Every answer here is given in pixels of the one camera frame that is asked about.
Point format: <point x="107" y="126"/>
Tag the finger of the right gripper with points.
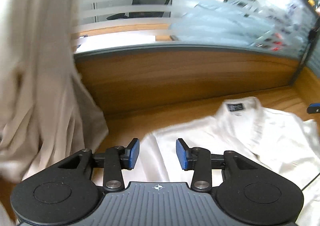
<point x="313" y="108"/>

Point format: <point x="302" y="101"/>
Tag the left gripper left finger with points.
<point x="116" y="159"/>

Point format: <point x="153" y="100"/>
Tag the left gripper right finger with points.
<point x="196" y="159"/>

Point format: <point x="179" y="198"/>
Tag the beige satin shirt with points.
<point x="280" y="141"/>

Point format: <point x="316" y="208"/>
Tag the black scissors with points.
<point x="313" y="32"/>

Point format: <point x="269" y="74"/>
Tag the beige garment pile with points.
<point x="47" y="113"/>

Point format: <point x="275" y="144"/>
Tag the glass desk partition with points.
<point x="187" y="10"/>

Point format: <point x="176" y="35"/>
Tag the yellow rubber duck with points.
<point x="311" y="2"/>

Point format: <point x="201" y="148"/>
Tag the clear plastic bag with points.
<point x="242" y="23"/>

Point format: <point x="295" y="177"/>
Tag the white paper sheet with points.
<point x="111" y="40"/>

